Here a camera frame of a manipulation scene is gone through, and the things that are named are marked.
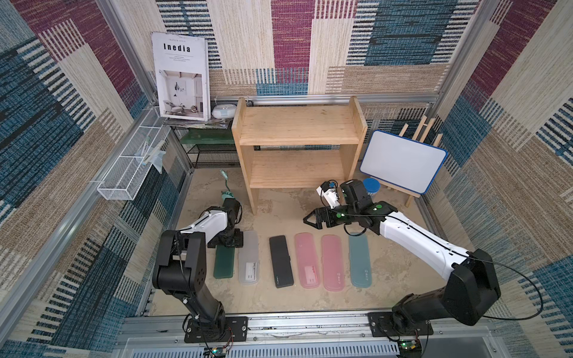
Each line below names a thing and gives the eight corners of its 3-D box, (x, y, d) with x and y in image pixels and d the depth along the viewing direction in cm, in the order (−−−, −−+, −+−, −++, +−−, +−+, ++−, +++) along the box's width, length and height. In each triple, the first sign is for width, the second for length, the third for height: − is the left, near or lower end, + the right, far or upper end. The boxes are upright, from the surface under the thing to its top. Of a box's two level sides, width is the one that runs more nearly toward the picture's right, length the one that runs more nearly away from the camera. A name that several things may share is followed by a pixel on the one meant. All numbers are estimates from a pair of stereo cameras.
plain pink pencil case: (325, 292, 83) (325, 290, 81) (319, 236, 97) (320, 234, 95) (348, 291, 83) (349, 290, 81) (339, 236, 97) (340, 234, 95)
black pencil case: (275, 289, 83) (275, 287, 81) (269, 238, 96) (268, 236, 94) (295, 285, 84) (295, 283, 82) (286, 236, 96) (286, 233, 95)
